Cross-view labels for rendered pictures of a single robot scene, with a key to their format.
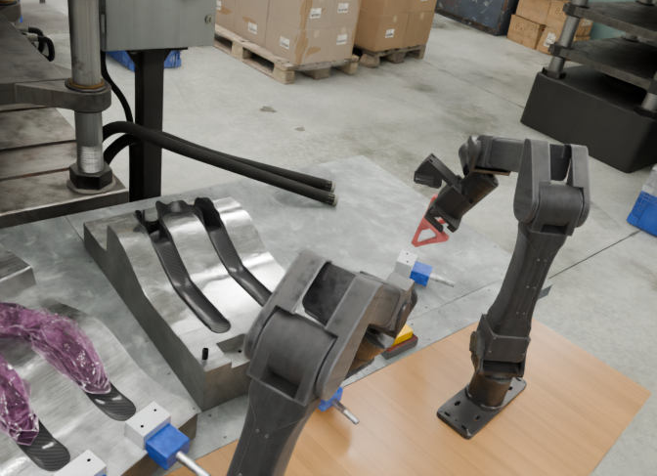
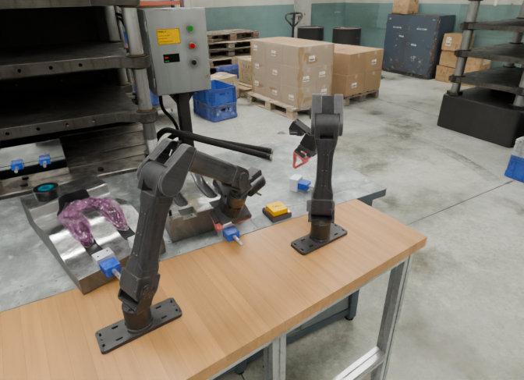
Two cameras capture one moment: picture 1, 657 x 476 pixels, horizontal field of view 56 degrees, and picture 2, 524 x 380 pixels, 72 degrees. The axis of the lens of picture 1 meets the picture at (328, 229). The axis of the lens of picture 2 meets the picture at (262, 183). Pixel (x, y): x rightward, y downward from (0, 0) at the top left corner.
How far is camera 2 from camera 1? 0.47 m
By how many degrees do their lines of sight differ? 15
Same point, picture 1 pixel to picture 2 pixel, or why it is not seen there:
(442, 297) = not seen: hidden behind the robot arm
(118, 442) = (125, 247)
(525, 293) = (322, 174)
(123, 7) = (163, 74)
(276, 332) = (146, 168)
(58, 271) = (127, 191)
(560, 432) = (359, 253)
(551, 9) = not seen: hidden behind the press
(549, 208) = (321, 126)
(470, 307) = not seen: hidden behind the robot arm
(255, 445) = (142, 218)
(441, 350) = (305, 218)
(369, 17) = (340, 77)
